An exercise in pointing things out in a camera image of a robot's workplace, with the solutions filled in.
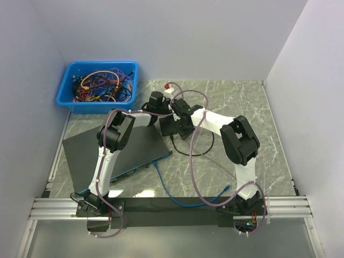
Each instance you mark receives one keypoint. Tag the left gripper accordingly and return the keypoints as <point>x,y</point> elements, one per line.
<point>167,101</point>

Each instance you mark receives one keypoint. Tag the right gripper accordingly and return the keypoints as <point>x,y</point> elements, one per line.
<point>185,134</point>

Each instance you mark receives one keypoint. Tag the small black network switch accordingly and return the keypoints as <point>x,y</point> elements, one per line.
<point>167,126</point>

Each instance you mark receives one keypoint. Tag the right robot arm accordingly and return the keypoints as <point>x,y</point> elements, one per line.
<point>239,140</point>

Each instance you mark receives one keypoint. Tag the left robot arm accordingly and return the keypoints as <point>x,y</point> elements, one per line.
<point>112,138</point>

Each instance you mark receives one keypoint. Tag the blue plastic bin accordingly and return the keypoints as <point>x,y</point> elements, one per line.
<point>96,87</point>

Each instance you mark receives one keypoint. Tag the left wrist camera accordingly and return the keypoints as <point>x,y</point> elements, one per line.
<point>169,90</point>

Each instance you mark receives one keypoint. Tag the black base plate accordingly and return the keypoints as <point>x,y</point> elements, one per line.
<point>162,211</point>

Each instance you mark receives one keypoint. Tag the aluminium rail frame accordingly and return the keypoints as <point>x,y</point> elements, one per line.
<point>53,230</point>

